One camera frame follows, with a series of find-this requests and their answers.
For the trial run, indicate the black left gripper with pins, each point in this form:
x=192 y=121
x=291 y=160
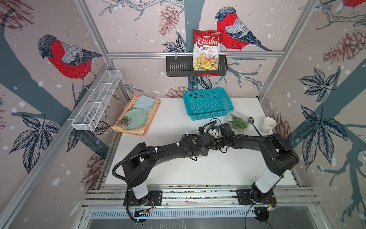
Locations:
x=205 y=152

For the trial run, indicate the clear clamshell container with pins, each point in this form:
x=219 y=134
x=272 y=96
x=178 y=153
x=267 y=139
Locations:
x=238 y=114

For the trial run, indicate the teal plastic basket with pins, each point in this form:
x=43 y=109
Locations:
x=207 y=103

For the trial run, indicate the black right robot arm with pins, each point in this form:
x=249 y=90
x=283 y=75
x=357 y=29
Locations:
x=278 y=155

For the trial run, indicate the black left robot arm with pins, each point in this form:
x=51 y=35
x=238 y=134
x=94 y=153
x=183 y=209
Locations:
x=135 y=168

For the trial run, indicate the black spoon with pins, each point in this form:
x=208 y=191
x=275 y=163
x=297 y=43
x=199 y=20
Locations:
x=253 y=123

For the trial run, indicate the white mug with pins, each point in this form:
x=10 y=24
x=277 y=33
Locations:
x=268 y=125

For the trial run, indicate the orange tray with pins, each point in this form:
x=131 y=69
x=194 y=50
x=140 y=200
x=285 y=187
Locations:
x=139 y=131

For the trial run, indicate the green ceramic plate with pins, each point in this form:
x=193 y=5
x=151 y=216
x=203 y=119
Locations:
x=134 y=118

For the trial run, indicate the light green folded cloth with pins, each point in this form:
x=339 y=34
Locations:
x=145 y=103

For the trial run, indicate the red cassava chips bag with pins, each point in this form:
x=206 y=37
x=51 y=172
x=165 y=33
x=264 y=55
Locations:
x=206 y=48

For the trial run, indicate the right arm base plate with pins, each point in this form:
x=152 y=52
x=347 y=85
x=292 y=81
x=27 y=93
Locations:
x=249 y=197

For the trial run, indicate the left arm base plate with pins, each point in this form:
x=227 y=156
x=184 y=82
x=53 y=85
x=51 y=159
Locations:
x=154 y=198

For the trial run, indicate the black wall basket shelf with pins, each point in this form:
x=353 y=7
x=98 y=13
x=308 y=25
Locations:
x=182 y=66

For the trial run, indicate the white wire wall shelf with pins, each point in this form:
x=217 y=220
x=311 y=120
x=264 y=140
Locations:
x=93 y=109

